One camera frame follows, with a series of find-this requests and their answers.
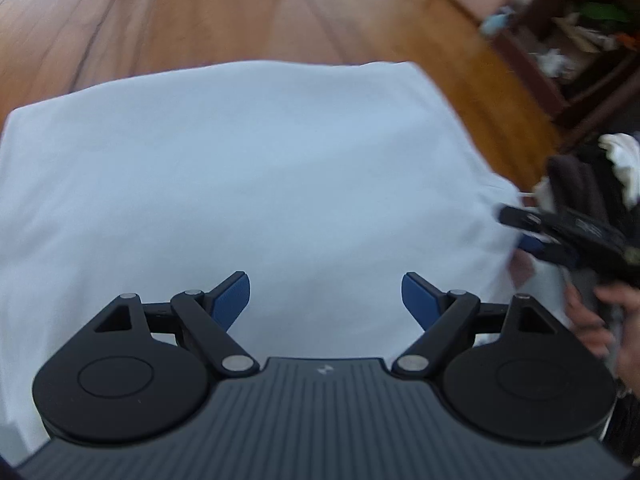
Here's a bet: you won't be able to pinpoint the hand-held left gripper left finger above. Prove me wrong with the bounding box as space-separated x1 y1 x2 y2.
95 271 260 378

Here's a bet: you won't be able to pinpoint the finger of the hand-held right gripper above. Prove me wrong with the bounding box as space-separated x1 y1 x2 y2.
520 235 581 267
500 205 551 233

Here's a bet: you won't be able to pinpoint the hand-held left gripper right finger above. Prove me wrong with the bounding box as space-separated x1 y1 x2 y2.
392 271 557 373

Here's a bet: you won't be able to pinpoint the white shirt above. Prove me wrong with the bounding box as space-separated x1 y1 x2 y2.
0 60 566 461

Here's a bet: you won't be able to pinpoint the dark folded clothes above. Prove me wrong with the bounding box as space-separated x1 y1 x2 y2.
545 152 640 241

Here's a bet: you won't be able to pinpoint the person's right hand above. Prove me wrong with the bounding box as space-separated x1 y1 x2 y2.
567 285 640 386

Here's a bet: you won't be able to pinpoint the folded cream towel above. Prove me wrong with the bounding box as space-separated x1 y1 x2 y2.
600 132 640 206

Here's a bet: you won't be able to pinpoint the dark wooden shelf unit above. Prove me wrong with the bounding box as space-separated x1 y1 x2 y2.
490 0 640 153

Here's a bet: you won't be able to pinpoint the small blue object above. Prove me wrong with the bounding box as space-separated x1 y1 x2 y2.
482 10 516 36

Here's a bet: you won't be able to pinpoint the green object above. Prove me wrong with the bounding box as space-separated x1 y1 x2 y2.
580 2 631 23

